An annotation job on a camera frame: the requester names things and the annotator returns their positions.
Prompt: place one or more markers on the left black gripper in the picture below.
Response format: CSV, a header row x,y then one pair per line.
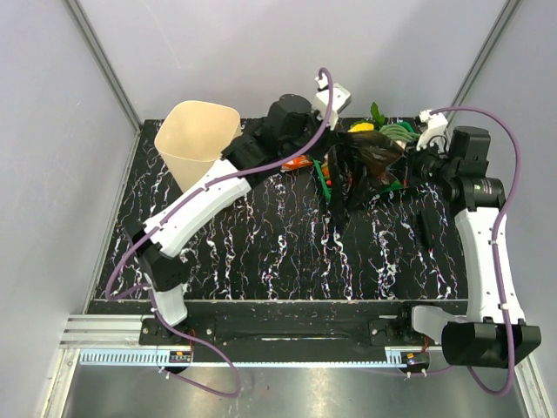
x,y
330,138

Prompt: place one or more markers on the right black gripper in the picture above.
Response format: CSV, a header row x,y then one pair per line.
x,y
412,156

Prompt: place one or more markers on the black trash bag roll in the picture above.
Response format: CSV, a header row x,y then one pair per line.
x,y
358,164

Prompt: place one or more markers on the beige plastic trash bin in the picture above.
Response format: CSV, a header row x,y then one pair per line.
x,y
192,137

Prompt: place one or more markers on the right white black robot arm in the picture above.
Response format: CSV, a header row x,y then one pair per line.
x,y
494,333

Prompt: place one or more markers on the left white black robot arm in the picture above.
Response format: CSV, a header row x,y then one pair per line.
x,y
216,163

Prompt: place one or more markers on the green plastic basket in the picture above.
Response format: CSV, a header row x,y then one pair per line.
x,y
323,173

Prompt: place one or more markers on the yellow white napa cabbage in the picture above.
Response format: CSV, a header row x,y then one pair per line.
x,y
361,127

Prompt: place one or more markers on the orange snack packet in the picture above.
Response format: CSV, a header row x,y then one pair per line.
x,y
296,164

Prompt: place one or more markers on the green long beans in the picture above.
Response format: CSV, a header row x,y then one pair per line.
x,y
398,133

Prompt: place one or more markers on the green leafy vegetable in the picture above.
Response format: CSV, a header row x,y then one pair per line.
x,y
378,117

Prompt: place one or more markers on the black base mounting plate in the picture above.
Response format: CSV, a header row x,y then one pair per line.
x,y
293,331

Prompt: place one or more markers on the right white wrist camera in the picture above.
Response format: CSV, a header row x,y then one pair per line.
x,y
436,124

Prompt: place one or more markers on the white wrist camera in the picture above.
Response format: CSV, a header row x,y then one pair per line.
x,y
341,98
436,124

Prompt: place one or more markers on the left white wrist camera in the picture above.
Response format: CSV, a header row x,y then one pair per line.
x,y
341,98

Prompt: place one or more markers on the aluminium frame rail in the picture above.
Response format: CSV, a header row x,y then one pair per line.
x,y
132,366

